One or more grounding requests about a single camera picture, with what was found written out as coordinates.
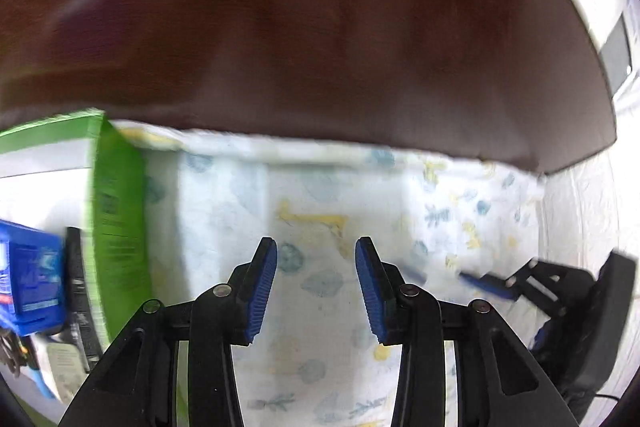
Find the dark brown wooden headboard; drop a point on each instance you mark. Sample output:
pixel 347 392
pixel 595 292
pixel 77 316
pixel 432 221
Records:
pixel 300 32

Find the green cardboard box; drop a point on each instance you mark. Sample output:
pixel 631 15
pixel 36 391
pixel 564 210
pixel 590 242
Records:
pixel 120 217

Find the black marker with white cap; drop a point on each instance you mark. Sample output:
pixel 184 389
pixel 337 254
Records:
pixel 80 287

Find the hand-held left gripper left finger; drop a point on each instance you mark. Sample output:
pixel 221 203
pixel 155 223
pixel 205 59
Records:
pixel 260 292

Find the white charger plug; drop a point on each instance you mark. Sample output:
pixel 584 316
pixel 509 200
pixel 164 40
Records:
pixel 65 367

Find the blue mint tin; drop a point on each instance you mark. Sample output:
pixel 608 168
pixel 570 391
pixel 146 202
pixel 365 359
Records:
pixel 30 277

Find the giraffe printed cloth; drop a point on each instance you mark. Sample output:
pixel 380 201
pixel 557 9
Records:
pixel 320 207

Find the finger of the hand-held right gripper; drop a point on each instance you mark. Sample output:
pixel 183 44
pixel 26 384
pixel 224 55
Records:
pixel 492 287
pixel 545 337

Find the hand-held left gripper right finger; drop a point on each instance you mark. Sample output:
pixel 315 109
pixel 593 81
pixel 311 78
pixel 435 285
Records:
pixel 372 292

